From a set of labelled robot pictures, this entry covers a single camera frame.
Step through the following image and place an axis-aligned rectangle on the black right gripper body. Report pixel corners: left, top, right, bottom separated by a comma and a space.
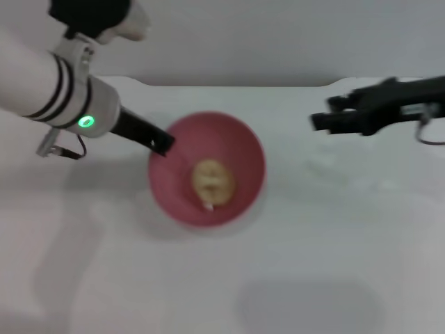
347, 75, 445, 137

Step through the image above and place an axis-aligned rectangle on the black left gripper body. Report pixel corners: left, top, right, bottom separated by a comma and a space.
110, 106, 168, 154

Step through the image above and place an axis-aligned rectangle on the right arm cable with connectors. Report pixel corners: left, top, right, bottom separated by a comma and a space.
415, 104, 445, 145

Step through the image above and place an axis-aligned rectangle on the beige egg yolk pastry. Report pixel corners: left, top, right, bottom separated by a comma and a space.
192, 159, 236, 206

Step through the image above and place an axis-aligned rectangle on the pink plastic bowl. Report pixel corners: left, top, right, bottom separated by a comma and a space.
147, 111, 268, 229

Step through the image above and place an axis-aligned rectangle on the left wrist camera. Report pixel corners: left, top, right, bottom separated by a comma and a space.
48, 0, 152, 45

